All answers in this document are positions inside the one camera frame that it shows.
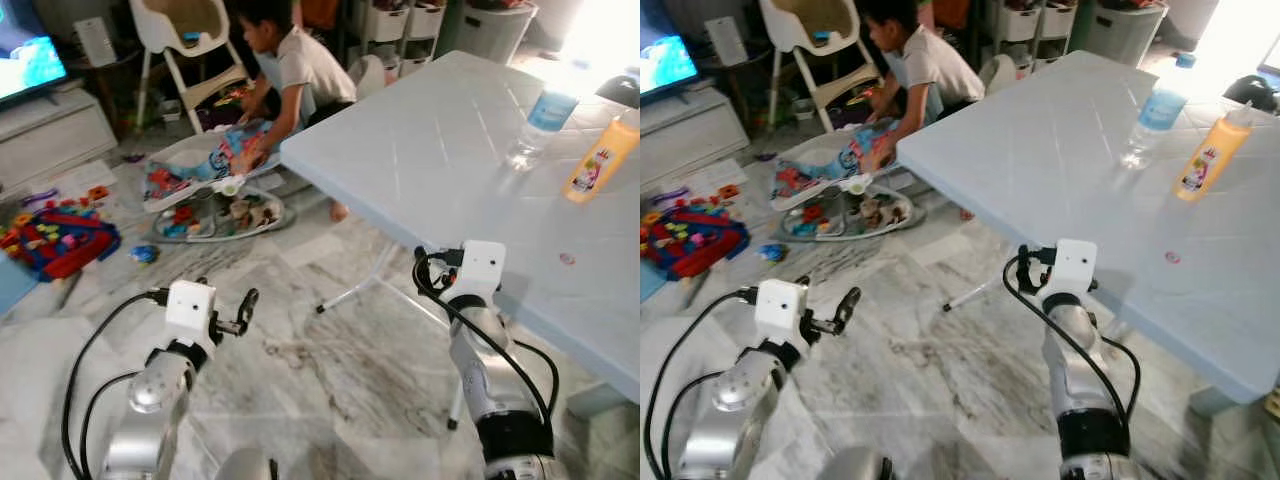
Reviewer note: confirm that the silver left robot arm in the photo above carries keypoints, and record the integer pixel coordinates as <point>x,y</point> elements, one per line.
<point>150,400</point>
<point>735,400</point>

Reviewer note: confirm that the pale blue plastic table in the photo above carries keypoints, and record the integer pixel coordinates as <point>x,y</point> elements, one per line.
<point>1050,150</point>
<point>450,150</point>

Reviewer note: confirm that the colourful baby bouncer seat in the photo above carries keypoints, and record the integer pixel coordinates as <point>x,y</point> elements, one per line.
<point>840,190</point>
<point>210,190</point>

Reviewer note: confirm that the silver left robot leg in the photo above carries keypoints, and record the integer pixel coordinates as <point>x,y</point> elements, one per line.
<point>245,465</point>
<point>855,465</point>

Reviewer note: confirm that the colourful toy block set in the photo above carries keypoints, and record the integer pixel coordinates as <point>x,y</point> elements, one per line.
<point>60,240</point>
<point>695,240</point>

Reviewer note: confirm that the clear water bottle blue label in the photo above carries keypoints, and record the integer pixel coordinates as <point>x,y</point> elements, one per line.
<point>545,110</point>
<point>1160,105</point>

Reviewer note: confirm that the orange squeeze bottle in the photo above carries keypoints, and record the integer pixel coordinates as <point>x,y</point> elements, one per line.
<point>1210,155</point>
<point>600,160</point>

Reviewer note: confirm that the white rounded plastic seat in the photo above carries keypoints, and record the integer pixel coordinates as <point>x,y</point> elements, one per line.
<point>1002,75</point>
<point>368,75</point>

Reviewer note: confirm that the child in beige shirt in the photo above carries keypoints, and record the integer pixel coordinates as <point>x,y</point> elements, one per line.
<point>935,70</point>
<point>310,70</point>

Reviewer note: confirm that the white television cabinet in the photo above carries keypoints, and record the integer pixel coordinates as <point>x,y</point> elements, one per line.
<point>690,130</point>
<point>55,135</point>

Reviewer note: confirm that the white plastic drawer unit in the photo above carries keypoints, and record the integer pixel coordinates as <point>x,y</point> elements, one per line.
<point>405,30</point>
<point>1030,30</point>

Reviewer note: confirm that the grey plastic bin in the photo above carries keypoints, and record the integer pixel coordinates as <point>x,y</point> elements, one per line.
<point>495,30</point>
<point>1125,30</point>

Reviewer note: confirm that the black bag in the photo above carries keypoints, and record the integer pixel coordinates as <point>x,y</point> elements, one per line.
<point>1250,92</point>
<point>620,92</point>

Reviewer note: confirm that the white baby high chair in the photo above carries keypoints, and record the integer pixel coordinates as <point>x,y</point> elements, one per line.
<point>190,40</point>
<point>815,40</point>

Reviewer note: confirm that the flat screen television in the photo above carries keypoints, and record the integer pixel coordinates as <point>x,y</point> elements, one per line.
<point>30,60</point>
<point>665,60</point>

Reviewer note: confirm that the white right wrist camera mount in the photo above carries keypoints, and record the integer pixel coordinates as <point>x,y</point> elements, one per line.
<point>482,268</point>
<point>1075,265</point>

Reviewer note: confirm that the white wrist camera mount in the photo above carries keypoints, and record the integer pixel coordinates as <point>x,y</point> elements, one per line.
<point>1075,265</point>
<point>482,268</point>
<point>190,310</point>
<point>780,310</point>

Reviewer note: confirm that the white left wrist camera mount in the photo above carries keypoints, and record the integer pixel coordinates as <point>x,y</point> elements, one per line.
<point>780,310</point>
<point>190,310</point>

